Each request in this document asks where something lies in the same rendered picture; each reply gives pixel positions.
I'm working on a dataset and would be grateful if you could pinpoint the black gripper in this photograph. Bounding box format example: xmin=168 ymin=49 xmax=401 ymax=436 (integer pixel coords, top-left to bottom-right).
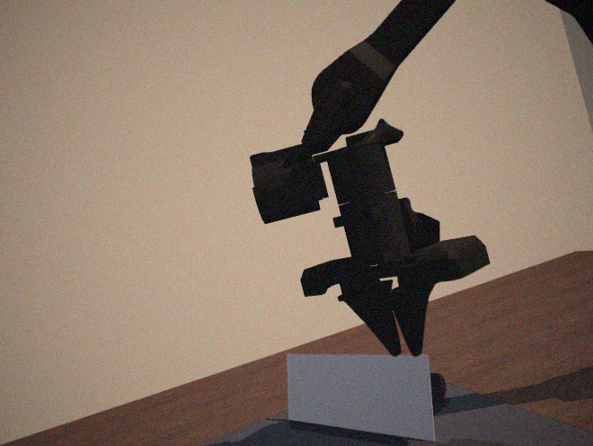
xmin=300 ymin=191 xmax=490 ymax=357

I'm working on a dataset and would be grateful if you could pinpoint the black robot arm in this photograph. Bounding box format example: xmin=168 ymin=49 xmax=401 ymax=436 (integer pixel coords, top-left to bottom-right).
xmin=250 ymin=0 xmax=455 ymax=250

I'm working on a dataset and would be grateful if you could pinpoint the grey flat mat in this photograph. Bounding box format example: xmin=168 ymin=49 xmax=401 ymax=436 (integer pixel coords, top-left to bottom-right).
xmin=195 ymin=383 xmax=593 ymax=446

